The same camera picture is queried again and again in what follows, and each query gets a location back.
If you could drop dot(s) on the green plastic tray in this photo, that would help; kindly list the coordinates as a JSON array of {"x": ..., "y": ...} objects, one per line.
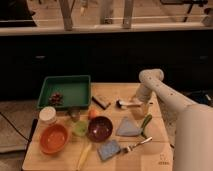
[{"x": 75, "y": 91}]

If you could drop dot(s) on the blue sponge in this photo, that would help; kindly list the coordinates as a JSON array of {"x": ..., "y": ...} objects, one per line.
[{"x": 108, "y": 150}]

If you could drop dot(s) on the silver fork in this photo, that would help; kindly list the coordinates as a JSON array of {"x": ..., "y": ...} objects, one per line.
[{"x": 132, "y": 147}]

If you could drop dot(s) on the orange fruit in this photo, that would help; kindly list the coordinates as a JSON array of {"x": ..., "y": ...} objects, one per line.
[{"x": 93, "y": 113}]

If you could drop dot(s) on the orange bowl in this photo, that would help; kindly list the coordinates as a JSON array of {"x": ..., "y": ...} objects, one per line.
[{"x": 53, "y": 139}]

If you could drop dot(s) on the white handled dish brush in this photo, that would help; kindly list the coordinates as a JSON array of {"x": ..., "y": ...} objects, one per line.
[{"x": 124, "y": 104}]

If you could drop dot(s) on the dark maroon bowl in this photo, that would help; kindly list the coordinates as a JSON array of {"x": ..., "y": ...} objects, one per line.
[{"x": 99, "y": 129}]

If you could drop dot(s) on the small brown cup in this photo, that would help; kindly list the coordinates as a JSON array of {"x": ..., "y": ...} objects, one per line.
[{"x": 74, "y": 114}]

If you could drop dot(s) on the yellow banana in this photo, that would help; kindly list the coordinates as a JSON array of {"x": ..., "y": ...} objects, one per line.
[{"x": 83, "y": 156}]

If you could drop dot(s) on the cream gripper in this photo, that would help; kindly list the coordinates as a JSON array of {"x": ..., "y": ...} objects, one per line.
[{"x": 143, "y": 109}]

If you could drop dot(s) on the small green cup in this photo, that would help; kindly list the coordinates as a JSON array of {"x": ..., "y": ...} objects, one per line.
[{"x": 80, "y": 128}]

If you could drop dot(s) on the red berry cluster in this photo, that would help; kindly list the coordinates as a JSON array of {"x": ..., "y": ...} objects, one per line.
[{"x": 55, "y": 99}]

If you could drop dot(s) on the white lidded jar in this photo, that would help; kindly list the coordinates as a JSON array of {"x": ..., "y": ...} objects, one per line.
[{"x": 48, "y": 115}]

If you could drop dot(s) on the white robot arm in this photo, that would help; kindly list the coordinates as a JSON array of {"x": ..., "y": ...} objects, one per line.
[{"x": 194, "y": 126}]

